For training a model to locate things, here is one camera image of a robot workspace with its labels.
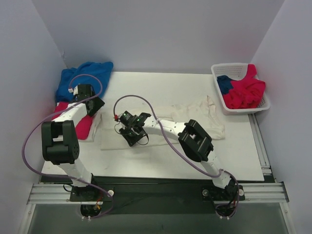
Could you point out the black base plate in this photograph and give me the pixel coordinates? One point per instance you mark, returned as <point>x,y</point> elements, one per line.
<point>156,196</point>

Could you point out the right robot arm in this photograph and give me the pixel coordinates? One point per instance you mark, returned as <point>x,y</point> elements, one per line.
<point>189,140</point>

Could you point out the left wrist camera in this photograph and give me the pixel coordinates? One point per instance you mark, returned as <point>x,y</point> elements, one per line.
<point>73,89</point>

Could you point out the folded white t-shirt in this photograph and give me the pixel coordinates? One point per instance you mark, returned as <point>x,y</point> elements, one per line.
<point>89,128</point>

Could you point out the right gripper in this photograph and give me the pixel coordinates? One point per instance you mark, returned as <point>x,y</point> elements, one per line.
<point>131,136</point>

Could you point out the blue t-shirt pile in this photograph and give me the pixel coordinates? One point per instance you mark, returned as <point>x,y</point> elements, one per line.
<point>93,73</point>

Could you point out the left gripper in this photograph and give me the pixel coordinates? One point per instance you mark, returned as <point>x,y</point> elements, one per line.
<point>96,104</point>

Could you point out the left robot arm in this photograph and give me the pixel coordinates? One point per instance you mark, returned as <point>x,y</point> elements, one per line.
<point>60,136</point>

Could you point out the white t-shirt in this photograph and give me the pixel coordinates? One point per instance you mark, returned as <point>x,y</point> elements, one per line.
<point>89,128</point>
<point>202,110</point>

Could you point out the folded red t-shirt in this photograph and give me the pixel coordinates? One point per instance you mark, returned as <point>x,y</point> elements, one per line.
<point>62,106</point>

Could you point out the white plastic basket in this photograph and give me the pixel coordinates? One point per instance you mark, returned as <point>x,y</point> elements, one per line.
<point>235,71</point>

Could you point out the red t-shirt in basket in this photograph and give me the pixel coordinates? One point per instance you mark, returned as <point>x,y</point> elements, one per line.
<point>246,93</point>

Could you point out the blue t-shirt in basket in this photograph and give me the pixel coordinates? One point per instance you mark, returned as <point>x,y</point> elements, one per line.
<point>224,83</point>

